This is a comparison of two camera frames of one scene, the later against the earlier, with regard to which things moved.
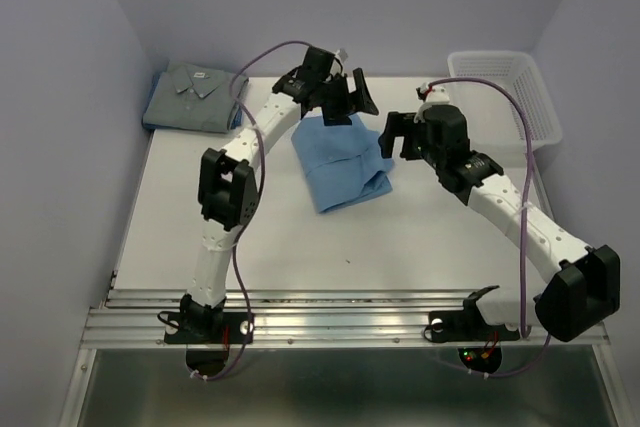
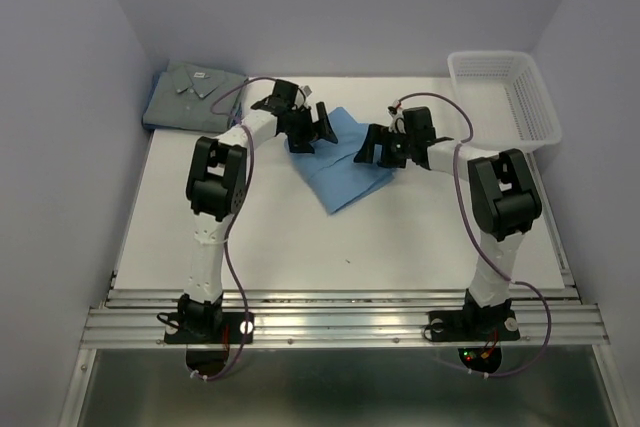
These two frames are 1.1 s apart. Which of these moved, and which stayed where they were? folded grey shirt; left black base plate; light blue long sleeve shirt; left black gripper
Moved: left black gripper
Stayed: light blue long sleeve shirt; folded grey shirt; left black base plate
